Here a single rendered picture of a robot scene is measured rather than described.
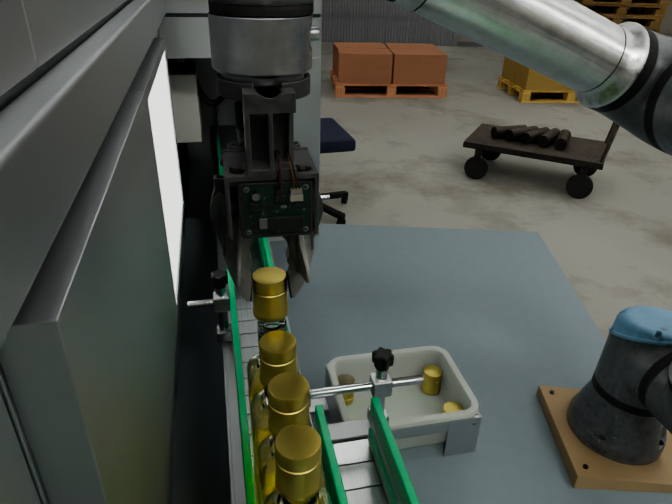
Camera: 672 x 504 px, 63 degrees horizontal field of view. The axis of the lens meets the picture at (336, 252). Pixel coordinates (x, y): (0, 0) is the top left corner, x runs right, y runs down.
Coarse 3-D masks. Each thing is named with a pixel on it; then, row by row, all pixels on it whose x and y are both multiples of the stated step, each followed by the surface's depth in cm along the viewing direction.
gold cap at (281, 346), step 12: (264, 336) 50; (276, 336) 50; (288, 336) 50; (264, 348) 49; (276, 348) 49; (288, 348) 49; (264, 360) 49; (276, 360) 48; (288, 360) 49; (264, 372) 50; (276, 372) 49; (264, 384) 50
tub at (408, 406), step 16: (400, 352) 99; (416, 352) 99; (432, 352) 100; (336, 368) 96; (352, 368) 98; (368, 368) 98; (400, 368) 100; (416, 368) 101; (448, 368) 96; (336, 384) 91; (416, 384) 102; (448, 384) 96; (464, 384) 92; (336, 400) 88; (368, 400) 98; (400, 400) 98; (416, 400) 98; (432, 400) 98; (448, 400) 96; (464, 400) 91; (352, 416) 94; (400, 416) 95; (416, 416) 95; (432, 416) 85; (448, 416) 85; (464, 416) 86
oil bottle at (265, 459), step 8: (264, 440) 49; (272, 440) 49; (264, 448) 48; (272, 448) 48; (264, 456) 48; (272, 456) 47; (264, 464) 47; (272, 464) 46; (264, 472) 47; (272, 472) 46; (264, 480) 46; (272, 480) 46; (264, 488) 46; (272, 488) 46; (264, 496) 47
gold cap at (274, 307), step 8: (256, 272) 53; (264, 272) 53; (272, 272) 53; (280, 272) 53; (256, 280) 52; (264, 280) 52; (272, 280) 52; (280, 280) 52; (256, 288) 52; (264, 288) 52; (272, 288) 52; (280, 288) 52; (256, 296) 53; (264, 296) 52; (272, 296) 52; (280, 296) 53; (256, 304) 53; (264, 304) 53; (272, 304) 53; (280, 304) 53; (256, 312) 54; (264, 312) 53; (272, 312) 53; (280, 312) 53; (264, 320) 53; (272, 320) 53
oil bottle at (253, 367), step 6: (258, 354) 59; (252, 360) 58; (258, 360) 58; (252, 366) 58; (258, 366) 57; (252, 372) 57; (258, 372) 56; (252, 378) 57; (258, 378) 56; (252, 384) 56; (258, 384) 56; (252, 390) 56; (258, 390) 56; (252, 396) 56; (252, 450) 66
